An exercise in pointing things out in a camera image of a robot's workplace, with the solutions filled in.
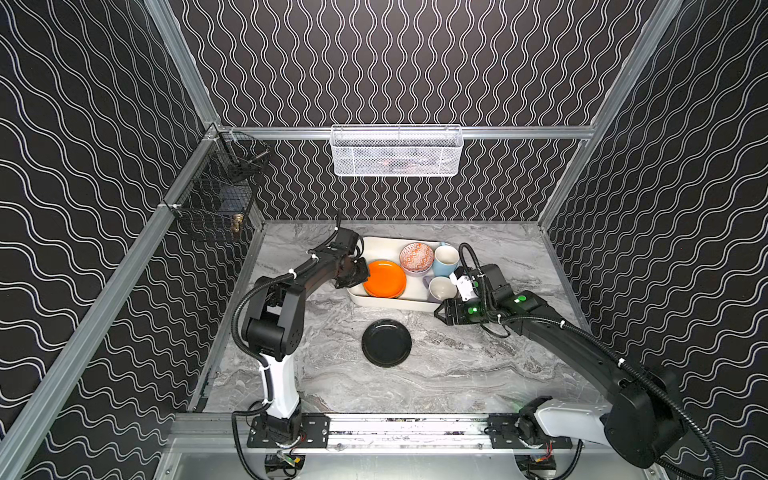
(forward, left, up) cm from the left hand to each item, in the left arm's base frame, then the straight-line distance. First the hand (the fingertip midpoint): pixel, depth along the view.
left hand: (367, 274), depth 97 cm
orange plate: (+2, -6, -6) cm, 9 cm away
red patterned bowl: (+9, -16, -2) cm, 19 cm away
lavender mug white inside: (-3, -24, -3) cm, 25 cm away
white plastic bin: (-4, -15, -6) cm, 17 cm away
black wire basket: (+15, +48, +19) cm, 54 cm away
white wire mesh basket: (+65, -8, +7) cm, 65 cm away
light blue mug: (+5, -25, +3) cm, 26 cm away
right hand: (-15, -24, +4) cm, 29 cm away
